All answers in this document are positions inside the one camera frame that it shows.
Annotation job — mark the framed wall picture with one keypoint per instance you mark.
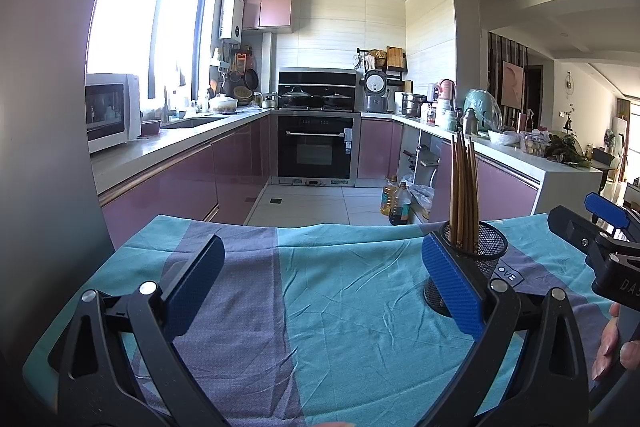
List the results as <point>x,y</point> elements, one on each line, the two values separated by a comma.
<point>512,84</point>

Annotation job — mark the steel stock pot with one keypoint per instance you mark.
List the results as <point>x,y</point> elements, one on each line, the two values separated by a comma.
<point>414,105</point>

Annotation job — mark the yellow cooking oil bottle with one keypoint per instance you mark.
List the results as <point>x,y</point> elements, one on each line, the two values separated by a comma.
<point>387,199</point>

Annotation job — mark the white wall water heater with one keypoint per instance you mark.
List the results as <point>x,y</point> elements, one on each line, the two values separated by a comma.
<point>231,17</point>

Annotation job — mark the steel sink faucet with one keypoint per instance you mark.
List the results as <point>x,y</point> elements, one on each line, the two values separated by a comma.
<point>166,104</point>

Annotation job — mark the long pink base cabinets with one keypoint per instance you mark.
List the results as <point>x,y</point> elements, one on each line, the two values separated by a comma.
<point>190,182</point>

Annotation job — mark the dark cooking oil bottle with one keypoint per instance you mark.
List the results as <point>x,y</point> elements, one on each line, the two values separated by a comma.
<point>400,207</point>

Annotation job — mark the person's right hand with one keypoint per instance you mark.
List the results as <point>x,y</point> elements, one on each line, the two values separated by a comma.
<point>607,352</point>

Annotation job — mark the white microwave oven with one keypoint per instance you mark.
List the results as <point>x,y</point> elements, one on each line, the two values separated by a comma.
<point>112,112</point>

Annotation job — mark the pink island base cabinets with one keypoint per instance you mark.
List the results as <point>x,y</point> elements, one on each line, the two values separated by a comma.
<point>500,192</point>

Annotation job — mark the pink electric kettle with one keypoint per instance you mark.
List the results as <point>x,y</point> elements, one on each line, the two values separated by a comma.
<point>446,92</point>

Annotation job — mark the wooden cutting board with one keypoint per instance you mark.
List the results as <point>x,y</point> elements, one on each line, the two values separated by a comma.
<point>396,57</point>

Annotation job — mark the clear plastic bag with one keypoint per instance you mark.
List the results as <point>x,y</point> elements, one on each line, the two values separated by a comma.
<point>422,199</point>

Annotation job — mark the teal and purple tablecloth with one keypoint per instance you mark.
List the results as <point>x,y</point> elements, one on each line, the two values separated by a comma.
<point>350,282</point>

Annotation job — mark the hanging black frying pan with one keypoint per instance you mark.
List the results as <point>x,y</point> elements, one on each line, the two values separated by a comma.
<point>251,79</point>

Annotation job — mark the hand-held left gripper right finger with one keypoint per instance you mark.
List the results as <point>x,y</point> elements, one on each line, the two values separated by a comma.
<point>452,282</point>

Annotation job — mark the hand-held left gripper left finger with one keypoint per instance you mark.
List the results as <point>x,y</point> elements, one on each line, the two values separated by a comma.
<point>197,282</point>

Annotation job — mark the bunch of leafy greens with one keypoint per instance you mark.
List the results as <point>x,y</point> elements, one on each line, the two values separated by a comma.
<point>567,151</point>

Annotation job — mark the wall clock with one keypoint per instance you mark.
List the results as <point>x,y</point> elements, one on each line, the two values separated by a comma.
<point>570,82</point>

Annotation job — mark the large kitchen window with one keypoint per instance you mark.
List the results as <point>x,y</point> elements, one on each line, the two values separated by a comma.
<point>135,17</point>

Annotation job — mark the black wok with lid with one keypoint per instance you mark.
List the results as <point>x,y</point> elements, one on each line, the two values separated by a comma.
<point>297,97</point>
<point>337,99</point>

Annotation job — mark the black range hood stove unit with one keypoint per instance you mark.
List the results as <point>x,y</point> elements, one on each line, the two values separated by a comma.
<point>317,79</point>

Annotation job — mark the white bowl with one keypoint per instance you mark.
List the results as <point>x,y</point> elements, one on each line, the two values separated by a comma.
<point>503,138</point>

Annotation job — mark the bunch of wooden chopsticks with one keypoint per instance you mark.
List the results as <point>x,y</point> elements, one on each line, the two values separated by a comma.
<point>462,197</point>

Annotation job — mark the white kitchen countertop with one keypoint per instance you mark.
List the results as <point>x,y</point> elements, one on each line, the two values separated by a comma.
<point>135,157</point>
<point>545,167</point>

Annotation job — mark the person's left hand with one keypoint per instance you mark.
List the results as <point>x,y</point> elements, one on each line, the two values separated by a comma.
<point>334,425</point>

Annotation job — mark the white rice cooker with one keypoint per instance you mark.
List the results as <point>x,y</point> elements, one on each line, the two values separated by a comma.
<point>375,89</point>

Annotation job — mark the pink upper wall cabinets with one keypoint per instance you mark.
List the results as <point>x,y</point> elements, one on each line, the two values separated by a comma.
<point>267,7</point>

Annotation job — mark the black built-in oven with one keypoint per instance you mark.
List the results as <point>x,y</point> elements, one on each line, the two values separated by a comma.
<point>315,152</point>

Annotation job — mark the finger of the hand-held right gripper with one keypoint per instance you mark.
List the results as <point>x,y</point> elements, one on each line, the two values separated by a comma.
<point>570,227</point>
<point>606,207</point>

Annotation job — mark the black mesh utensil holder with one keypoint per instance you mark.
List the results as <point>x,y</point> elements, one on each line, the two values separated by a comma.
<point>492,252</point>

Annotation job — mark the steel thermos flask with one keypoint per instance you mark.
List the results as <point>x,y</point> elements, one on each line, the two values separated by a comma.
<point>470,123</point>

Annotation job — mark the white casserole pot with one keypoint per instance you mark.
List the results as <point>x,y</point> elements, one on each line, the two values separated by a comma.
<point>223,105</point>

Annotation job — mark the narrow pink base cabinet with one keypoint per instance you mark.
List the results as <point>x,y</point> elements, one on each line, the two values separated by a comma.
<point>377,147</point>

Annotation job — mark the small steel kettle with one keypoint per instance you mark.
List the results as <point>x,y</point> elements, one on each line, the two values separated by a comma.
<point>270,101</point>

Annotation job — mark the dining table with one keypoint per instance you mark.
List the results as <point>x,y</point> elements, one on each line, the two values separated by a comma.
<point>606,163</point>

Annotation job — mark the woven basket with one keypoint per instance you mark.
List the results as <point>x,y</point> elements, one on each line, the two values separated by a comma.
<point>242,94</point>

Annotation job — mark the clear egg container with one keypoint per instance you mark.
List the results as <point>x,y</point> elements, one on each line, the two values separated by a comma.
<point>533,144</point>

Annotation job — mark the dark red bowl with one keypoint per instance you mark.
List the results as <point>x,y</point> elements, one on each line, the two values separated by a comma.
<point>150,128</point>

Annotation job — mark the green appliance under plastic cover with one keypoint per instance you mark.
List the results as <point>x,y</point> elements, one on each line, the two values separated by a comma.
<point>482,107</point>

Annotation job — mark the kitchen sink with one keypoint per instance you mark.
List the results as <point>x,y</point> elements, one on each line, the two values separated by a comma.
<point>192,123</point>

